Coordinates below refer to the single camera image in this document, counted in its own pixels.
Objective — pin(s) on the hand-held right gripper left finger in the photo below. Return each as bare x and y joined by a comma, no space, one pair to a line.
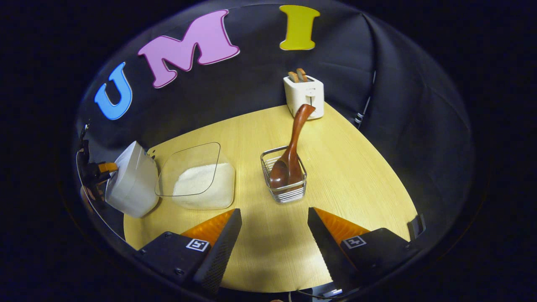
222,251

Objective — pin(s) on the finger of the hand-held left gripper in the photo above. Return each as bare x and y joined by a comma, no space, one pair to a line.
108,167

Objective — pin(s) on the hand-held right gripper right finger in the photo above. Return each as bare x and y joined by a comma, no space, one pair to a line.
327,251

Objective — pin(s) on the white rice cooker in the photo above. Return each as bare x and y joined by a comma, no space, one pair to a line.
134,184

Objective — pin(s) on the white rice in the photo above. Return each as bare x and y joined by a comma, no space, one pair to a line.
205,184

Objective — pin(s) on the brown wooden spoon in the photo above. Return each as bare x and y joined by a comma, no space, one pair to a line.
298,134

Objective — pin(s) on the clear plastic container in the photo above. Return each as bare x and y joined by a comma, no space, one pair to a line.
188,155

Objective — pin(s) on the white toaster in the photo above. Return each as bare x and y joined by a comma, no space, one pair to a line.
302,90

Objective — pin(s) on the black backdrop cloth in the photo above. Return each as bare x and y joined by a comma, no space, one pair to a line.
251,75

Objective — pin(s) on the brown toast slice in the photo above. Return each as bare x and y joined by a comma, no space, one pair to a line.
293,76
301,74

